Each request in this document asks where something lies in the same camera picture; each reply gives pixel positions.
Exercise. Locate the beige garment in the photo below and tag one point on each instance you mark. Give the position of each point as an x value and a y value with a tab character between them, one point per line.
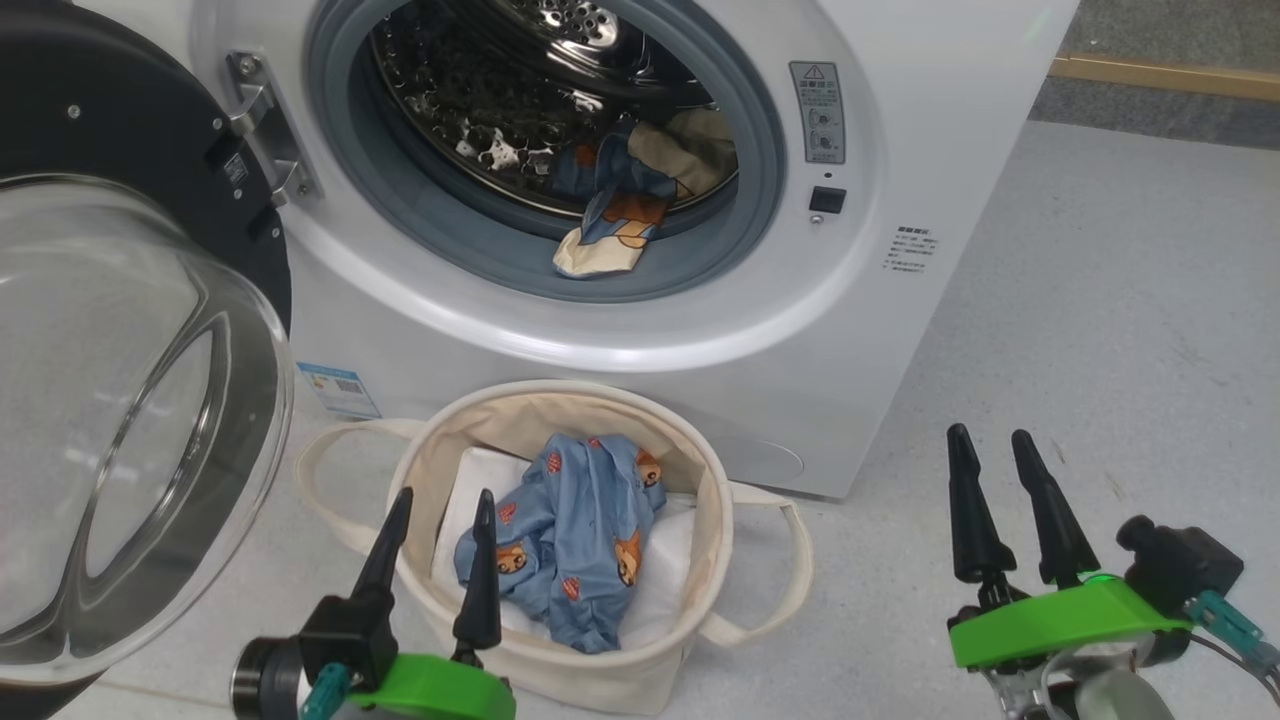
690	150

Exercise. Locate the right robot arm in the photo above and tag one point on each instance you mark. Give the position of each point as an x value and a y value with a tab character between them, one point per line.
1120	700

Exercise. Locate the grey warning sticker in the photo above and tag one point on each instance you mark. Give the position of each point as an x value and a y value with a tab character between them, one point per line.
818	110

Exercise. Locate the blue bear print garment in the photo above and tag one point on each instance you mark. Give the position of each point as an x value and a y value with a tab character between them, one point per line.
610	215
570	540

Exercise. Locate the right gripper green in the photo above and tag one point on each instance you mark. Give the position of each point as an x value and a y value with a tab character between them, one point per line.
1060	620

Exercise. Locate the grey rubber door gasket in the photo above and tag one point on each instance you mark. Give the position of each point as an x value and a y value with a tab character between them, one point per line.
450	235

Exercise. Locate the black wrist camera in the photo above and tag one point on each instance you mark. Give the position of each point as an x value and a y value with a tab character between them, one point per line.
1180	565
340	640

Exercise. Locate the black door latch socket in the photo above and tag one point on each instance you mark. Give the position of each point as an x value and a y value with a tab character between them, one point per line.
827	200

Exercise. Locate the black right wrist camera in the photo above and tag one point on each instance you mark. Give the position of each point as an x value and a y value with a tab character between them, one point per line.
1180	565

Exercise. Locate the wooden floor strip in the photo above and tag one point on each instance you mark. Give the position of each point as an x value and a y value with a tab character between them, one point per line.
1160	78

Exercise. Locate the steel washing drum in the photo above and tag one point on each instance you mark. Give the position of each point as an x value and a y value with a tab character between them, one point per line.
480	90

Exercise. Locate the white front-load washing machine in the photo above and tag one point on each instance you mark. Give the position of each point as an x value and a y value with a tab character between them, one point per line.
900	330

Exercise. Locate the dark round washing machine door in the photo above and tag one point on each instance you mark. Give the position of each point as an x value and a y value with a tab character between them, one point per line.
100	100

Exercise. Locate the cream fabric laundry basket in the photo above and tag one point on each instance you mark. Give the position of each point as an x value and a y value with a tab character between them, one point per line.
590	670

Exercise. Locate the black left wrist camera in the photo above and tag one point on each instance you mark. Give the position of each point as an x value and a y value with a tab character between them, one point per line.
340	640

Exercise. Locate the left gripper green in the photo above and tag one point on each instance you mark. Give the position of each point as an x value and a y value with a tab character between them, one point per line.
440	690

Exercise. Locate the metal door hinge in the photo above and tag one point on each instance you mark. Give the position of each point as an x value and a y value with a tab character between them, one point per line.
262	110

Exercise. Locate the blue energy label sticker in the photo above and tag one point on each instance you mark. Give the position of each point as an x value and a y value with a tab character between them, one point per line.
338	390

